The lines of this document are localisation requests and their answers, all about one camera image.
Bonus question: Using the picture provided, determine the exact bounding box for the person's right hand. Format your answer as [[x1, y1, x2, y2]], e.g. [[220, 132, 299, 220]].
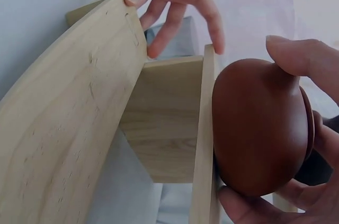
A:
[[217, 35, 339, 224]]

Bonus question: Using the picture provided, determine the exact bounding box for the light wooden shelf rack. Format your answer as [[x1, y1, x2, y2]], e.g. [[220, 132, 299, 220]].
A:
[[0, 0, 222, 224]]

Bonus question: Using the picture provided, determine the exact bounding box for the brown round clay teapot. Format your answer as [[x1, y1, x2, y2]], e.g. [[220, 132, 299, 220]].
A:
[[212, 58, 316, 198]]

